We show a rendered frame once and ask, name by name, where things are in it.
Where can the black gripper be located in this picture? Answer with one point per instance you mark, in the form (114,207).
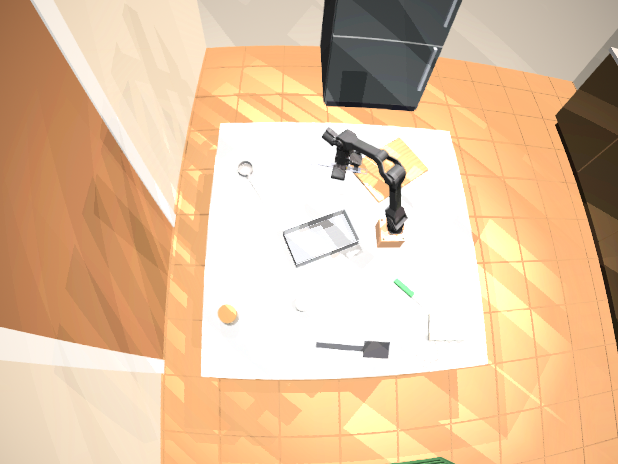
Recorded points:
(339,170)

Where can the grey spatula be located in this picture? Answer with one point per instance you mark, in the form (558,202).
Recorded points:
(371,349)

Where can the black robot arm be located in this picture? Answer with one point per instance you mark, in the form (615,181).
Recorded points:
(347,142)

